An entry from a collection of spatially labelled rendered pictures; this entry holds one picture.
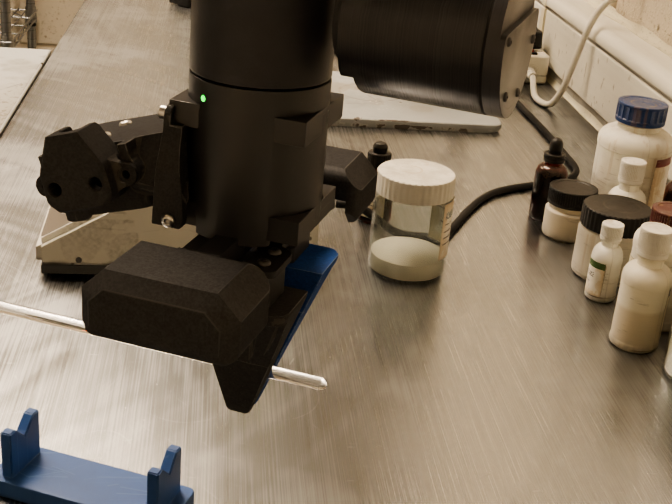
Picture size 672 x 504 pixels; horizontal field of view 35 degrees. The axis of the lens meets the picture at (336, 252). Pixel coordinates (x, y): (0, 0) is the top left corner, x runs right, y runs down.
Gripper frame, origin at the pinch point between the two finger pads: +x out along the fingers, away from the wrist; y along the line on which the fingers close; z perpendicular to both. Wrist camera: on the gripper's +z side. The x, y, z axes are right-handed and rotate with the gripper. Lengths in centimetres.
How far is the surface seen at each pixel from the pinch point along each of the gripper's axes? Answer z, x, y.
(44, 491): 9.6, 10.2, 1.4
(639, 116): -15, 0, -50
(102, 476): 7.6, 10.2, -0.9
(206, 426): 5.3, 11.1, -8.6
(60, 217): 23.7, 7.5, -23.8
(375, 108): 14, 10, -73
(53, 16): 155, 47, -239
